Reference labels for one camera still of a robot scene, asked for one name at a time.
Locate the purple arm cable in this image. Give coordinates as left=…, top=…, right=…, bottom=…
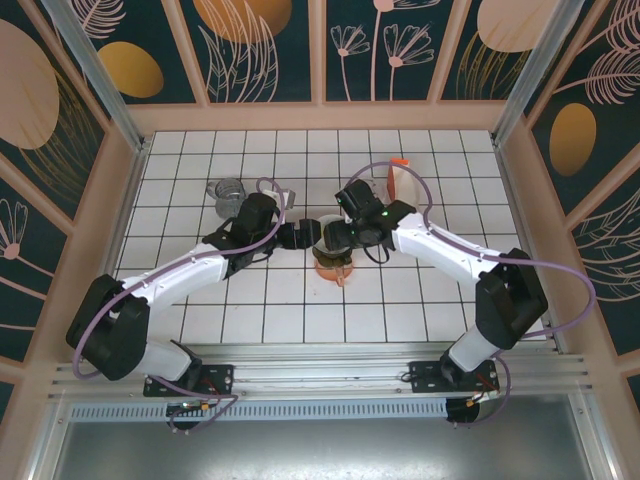
left=343, top=160, right=597, bottom=429
left=72, top=177, right=289, bottom=434

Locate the grey transparent coffee dripper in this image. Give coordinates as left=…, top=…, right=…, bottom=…
left=207, top=177, right=251, bottom=221

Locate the slotted grey cable duct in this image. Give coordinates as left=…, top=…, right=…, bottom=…
left=69, top=399, right=451, bottom=421

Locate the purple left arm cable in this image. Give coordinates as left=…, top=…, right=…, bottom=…
left=72, top=177, right=289, bottom=434

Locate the orange white filter pack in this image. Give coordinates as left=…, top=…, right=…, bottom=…
left=387, top=157, right=426, bottom=209

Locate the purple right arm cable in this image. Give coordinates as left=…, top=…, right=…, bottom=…
left=343, top=160, right=597, bottom=429

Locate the white paper coffee filter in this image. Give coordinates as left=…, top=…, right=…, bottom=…
left=313, top=213, right=351, bottom=254

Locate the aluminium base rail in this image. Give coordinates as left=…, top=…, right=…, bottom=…
left=49, top=343, right=594, bottom=401

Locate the aluminium frame post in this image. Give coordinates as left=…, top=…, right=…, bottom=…
left=492, top=0, right=584, bottom=146
left=42, top=0, right=151, bottom=154

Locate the orange transparent cup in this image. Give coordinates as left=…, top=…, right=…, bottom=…
left=312, top=254, right=357, bottom=288

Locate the grey metal base sheet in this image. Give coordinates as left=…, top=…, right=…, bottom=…
left=29, top=394, right=614, bottom=480

